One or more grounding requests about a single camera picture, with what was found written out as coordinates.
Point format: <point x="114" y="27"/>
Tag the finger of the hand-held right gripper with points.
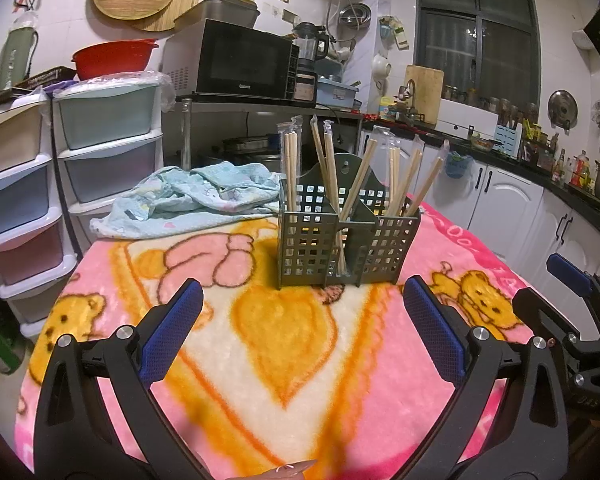
<point x="540" y="312"/>
<point x="570" y="272"/>

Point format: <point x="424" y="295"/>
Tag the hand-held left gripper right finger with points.
<point x="435" y="332"/>

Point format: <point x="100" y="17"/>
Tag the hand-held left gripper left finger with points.
<point x="172" y="330"/>

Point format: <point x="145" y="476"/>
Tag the grey perforated utensil basket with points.
<point x="367" y="250"/>

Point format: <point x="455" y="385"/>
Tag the bunch of chopsticks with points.
<point x="291" y="170"/>

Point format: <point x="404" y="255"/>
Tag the person's left hand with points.
<point x="290" y="470"/>

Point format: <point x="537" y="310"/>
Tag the black kitchen countertop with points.
<point x="570" y="194"/>

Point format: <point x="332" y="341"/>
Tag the white kitchen cabinets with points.
<point x="505" y="195"/>

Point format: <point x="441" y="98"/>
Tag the cluster of sauce bottles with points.
<point x="577" y="170"/>

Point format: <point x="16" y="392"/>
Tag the pink printed bear blanket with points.
<point x="280" y="350"/>

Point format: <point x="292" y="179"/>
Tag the light blue printed cloth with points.
<point x="190" y="195"/>

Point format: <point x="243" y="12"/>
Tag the blue knife block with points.
<point x="508" y="140"/>

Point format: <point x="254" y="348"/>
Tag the blue hanging basket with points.
<point x="458" y="166"/>

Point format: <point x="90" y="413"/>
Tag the hanging steel pot lid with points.
<point x="562" y="110"/>

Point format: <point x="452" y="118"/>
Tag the dark green bin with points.
<point x="0" y="350"/>

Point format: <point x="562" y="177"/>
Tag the row of glass jars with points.
<point x="497" y="104"/>

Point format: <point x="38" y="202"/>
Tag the white box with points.
<point x="467" y="116"/>

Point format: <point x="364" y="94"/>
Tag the wide steel cooking pot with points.
<point x="267" y="157"/>

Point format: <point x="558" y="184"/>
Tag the dark framed window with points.
<point x="505" y="60"/>

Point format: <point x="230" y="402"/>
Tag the wooden cutting board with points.
<point x="427" y="95"/>

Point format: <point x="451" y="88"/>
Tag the drawer tower with green drawer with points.
<point x="105" y="110"/>

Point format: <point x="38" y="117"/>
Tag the yellow lidded container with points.
<point x="386" y="107"/>

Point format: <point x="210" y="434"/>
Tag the metal shelf table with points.
<point x="260" y="107"/>

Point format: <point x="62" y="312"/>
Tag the metal faucet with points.
<point x="407" y="95"/>

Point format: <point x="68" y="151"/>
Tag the drawer tower with cream drawer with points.
<point x="10" y="135"/>

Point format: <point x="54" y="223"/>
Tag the light blue plastic box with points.
<point x="337" y="94"/>

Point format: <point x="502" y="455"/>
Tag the white hanging kettle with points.
<point x="381" y="69"/>

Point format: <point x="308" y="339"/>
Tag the red plastic basin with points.
<point x="110" y="62"/>

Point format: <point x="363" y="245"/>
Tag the black microwave oven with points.
<point x="240" y="60"/>

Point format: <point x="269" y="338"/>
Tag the dark flat tray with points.
<point x="45" y="77"/>

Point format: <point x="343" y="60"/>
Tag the hanging packets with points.
<point x="394" y="32"/>

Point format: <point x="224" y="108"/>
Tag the black blender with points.
<point x="307" y="45"/>

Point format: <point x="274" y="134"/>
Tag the grey-green bottle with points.
<point x="17" y="55"/>

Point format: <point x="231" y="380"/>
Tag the grey lidded container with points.
<point x="220" y="12"/>

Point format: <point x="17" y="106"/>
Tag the hanging steel bowls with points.
<point x="355" y="16"/>

